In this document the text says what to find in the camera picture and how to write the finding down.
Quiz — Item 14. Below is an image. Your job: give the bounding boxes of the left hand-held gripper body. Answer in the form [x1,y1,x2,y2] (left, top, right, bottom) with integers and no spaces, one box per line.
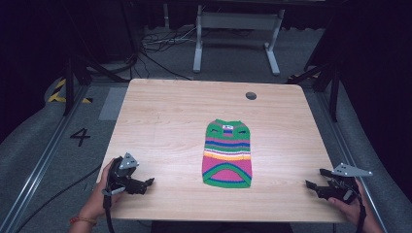
[107,152,147,197]

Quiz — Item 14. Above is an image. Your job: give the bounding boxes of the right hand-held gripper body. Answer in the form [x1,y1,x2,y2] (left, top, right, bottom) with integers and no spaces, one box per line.
[316,162,374,206]

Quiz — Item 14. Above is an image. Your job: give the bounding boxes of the striped knitted pet sweater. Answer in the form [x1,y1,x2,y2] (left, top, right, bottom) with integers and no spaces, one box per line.
[201,118,254,189]

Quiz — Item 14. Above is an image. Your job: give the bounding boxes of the person's right hand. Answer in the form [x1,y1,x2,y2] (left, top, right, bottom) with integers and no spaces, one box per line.
[326,180,367,225]

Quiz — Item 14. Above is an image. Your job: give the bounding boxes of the person's left hand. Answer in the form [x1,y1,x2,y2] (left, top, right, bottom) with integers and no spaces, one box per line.
[85,157,123,221]

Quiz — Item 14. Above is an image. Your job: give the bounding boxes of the black metal stand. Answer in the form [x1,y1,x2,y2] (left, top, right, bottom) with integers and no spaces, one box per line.
[286,61,340,123]
[62,52,132,117]

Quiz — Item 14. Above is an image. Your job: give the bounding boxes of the yellow black hazard tape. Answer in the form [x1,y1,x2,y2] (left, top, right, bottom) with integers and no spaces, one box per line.
[47,78,94,105]

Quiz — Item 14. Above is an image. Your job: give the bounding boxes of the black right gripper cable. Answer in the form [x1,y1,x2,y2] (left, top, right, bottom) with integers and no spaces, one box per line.
[353,188,367,233]

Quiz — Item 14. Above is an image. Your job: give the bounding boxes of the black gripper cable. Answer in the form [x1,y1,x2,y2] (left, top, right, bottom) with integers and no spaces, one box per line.
[353,188,367,233]
[102,187,126,233]

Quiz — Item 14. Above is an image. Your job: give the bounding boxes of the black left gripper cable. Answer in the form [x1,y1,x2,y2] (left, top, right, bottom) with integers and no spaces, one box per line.
[102,187,126,233]

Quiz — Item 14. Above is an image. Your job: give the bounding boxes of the grey metal floor rail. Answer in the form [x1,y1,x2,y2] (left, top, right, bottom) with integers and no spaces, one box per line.
[0,83,90,233]
[314,90,391,233]

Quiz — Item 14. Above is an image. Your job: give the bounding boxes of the red bracelet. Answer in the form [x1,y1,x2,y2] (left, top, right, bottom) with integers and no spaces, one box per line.
[69,216,98,227]

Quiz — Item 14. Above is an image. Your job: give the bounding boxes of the black floor cable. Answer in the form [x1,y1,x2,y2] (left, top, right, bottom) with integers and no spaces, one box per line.
[15,162,104,233]

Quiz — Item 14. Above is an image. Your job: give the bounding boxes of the tangle of floor cables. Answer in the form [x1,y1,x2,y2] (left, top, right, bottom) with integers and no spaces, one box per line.
[139,24,199,82]

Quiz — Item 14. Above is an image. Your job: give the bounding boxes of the white metal table frame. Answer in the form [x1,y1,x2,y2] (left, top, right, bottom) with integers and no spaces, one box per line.
[192,4,287,77]

